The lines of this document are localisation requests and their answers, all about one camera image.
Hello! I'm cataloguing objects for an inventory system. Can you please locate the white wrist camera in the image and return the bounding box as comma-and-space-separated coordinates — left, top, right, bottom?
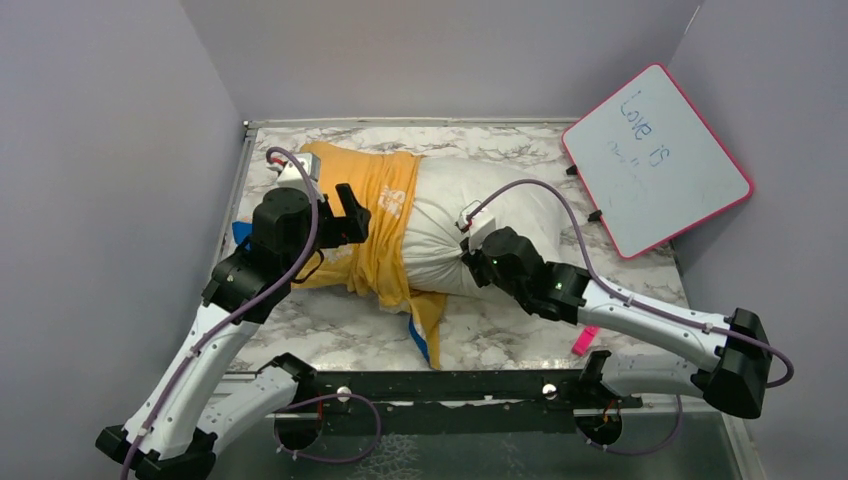
267, 153, 323, 201
455, 200, 496, 252

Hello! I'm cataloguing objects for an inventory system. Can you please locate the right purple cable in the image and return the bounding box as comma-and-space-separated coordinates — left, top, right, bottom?
463, 178, 796, 458

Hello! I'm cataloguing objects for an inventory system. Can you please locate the white pillow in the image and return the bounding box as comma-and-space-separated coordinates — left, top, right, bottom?
401, 157, 571, 305

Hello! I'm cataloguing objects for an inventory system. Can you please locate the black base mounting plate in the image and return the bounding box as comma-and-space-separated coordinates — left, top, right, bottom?
273, 352, 642, 450

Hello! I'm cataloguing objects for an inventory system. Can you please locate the pink marker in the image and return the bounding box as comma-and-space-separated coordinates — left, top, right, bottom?
571, 326, 600, 356

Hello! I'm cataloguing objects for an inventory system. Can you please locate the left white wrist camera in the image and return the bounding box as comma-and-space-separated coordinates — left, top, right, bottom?
267, 153, 323, 201

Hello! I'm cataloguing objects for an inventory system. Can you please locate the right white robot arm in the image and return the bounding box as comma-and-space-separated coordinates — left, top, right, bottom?
460, 227, 774, 419

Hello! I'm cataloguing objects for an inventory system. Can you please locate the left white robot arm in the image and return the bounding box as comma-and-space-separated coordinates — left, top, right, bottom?
96, 182, 370, 479

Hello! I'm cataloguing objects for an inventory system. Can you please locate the yellow Mickey Mouse pillowcase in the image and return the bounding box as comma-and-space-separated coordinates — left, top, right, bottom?
296, 141, 447, 369

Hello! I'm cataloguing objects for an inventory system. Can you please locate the aluminium table frame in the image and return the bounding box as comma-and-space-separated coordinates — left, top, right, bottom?
139, 117, 770, 480

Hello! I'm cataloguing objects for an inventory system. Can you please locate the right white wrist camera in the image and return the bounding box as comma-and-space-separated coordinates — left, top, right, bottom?
455, 200, 496, 252

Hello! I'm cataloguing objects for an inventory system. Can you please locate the purple cable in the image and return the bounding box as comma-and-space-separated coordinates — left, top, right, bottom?
463, 178, 796, 458
119, 146, 383, 480

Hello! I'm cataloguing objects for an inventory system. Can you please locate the pink framed whiteboard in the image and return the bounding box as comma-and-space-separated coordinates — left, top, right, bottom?
561, 63, 754, 259

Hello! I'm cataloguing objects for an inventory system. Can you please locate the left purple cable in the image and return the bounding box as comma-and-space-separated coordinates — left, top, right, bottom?
119, 146, 383, 480

